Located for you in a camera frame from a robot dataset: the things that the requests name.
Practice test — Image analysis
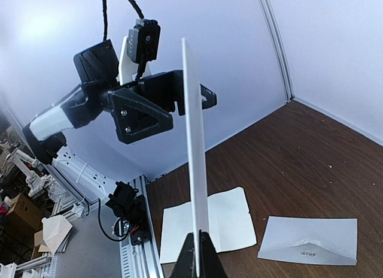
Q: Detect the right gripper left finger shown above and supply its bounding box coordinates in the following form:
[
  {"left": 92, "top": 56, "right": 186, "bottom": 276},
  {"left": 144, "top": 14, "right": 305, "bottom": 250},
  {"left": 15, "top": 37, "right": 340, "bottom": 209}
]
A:
[{"left": 170, "top": 233, "right": 197, "bottom": 278}]

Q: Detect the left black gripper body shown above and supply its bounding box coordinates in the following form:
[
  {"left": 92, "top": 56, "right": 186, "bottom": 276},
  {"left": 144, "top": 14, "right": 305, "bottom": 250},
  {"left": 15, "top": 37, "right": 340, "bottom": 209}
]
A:
[{"left": 125, "top": 69, "right": 185, "bottom": 116}]

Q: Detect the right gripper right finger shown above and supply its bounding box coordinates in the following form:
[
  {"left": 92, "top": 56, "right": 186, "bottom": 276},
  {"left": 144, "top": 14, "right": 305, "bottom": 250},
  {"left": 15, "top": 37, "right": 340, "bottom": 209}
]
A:
[{"left": 199, "top": 231, "right": 228, "bottom": 278}]

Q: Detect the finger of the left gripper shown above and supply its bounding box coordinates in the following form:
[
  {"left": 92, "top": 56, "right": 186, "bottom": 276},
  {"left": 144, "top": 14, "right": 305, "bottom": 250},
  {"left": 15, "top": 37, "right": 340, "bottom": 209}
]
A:
[
  {"left": 200, "top": 84, "right": 217, "bottom": 110},
  {"left": 107, "top": 88, "right": 174, "bottom": 144}
]

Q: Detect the white letter paper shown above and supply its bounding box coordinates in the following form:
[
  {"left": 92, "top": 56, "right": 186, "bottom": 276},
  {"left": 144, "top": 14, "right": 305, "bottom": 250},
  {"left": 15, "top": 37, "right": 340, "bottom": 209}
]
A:
[{"left": 182, "top": 38, "right": 209, "bottom": 277}]

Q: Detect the white envelope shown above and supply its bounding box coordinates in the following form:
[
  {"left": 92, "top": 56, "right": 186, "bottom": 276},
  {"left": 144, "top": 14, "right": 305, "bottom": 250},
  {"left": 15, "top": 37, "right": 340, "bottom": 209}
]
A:
[{"left": 258, "top": 216, "right": 358, "bottom": 266}]

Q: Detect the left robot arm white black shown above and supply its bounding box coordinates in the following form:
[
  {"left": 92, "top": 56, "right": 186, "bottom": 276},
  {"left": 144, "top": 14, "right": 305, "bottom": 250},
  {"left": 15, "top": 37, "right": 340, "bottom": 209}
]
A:
[{"left": 23, "top": 35, "right": 186, "bottom": 165}]

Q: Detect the white paper sheet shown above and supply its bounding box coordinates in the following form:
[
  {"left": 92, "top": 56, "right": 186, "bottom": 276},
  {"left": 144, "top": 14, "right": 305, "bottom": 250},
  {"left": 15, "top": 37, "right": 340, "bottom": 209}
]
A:
[{"left": 160, "top": 187, "right": 257, "bottom": 264}]

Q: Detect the white folded paper object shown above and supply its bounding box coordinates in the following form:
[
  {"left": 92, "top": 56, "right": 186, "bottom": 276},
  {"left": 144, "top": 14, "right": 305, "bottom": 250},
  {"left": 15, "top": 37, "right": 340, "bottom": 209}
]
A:
[{"left": 39, "top": 215, "right": 73, "bottom": 254}]

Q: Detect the cardboard box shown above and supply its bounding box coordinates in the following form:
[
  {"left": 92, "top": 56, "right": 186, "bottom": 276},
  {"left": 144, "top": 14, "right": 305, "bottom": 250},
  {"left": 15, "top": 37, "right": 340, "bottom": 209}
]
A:
[{"left": 4, "top": 194, "right": 44, "bottom": 239}]

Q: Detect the front aluminium rail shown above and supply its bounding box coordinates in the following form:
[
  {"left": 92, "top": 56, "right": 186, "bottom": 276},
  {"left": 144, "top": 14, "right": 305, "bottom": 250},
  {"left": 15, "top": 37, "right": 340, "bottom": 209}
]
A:
[{"left": 119, "top": 175, "right": 165, "bottom": 278}]

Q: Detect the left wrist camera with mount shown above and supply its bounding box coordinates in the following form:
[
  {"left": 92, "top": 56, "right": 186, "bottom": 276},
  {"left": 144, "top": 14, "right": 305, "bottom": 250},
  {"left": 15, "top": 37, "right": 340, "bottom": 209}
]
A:
[{"left": 118, "top": 19, "right": 160, "bottom": 85}]

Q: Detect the left aluminium frame post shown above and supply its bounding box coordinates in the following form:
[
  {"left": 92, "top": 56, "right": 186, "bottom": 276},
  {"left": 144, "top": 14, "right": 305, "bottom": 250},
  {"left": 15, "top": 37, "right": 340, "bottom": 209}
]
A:
[{"left": 258, "top": 0, "right": 295, "bottom": 102}]

